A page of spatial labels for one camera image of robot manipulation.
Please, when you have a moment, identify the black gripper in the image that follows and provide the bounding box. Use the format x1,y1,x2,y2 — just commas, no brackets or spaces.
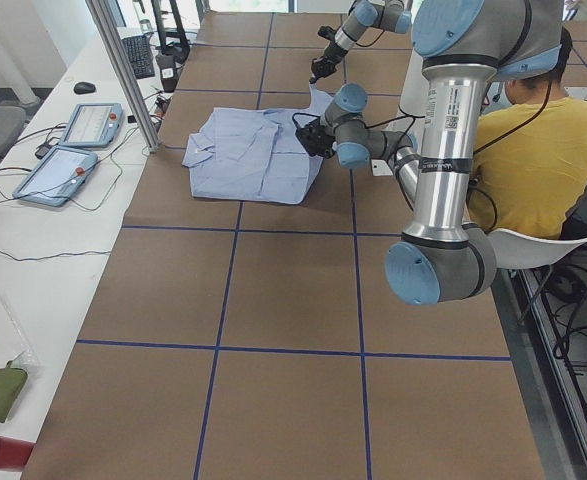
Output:
309,47,346,84
296,122,335,159

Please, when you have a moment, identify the blue striped button shirt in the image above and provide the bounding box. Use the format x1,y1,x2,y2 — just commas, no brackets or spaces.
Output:
182,107,323,205

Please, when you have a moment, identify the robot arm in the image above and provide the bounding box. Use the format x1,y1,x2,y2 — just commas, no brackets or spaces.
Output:
309,0,412,84
295,1,562,305

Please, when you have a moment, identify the black keyboard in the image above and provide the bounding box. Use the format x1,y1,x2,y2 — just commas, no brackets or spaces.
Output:
121,35,155,79

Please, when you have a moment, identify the person in yellow shirt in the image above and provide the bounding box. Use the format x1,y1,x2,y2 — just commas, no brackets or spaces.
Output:
467,30,587,240

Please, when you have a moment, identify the upper blue teach pendant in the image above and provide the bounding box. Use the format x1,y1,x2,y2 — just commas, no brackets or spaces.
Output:
58,103,123,148

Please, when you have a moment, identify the blue teach pendant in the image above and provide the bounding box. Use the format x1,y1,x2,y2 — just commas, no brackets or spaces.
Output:
12,146,98,207
58,103,123,148

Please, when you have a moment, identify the white plastic chair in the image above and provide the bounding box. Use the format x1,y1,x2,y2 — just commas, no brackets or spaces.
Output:
485,227,587,326

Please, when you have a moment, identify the black computer mouse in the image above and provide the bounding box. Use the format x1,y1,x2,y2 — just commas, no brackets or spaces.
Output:
73,81,96,95

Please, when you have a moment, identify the lower blue teach pendant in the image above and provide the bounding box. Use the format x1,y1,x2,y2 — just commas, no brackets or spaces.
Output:
12,146,98,207

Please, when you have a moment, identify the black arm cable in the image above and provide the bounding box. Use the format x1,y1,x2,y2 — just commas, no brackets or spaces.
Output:
290,112,324,136

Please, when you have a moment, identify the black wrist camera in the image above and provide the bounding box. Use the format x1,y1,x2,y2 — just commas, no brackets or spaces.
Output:
317,25,336,41

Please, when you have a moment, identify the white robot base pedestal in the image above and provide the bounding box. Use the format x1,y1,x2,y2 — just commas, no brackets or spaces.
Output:
370,49,424,178

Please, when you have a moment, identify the aluminium frame post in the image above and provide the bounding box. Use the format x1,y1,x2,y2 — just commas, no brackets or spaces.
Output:
85,0,160,153

